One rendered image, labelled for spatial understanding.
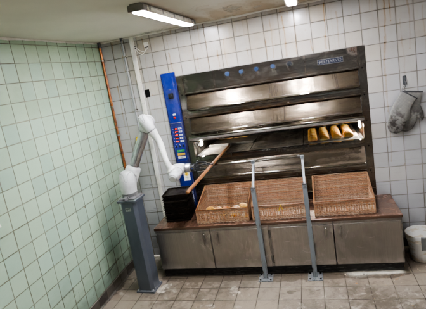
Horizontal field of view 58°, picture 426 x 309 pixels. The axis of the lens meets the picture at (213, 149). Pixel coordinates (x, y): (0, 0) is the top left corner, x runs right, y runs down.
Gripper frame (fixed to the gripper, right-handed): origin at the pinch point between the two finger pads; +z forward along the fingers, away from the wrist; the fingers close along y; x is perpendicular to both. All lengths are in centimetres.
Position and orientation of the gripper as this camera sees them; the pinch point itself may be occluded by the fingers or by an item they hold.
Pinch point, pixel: (210, 165)
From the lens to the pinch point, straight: 379.4
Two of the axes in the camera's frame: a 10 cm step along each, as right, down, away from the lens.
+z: 9.6, -1.0, -2.7
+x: -2.4, 2.3, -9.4
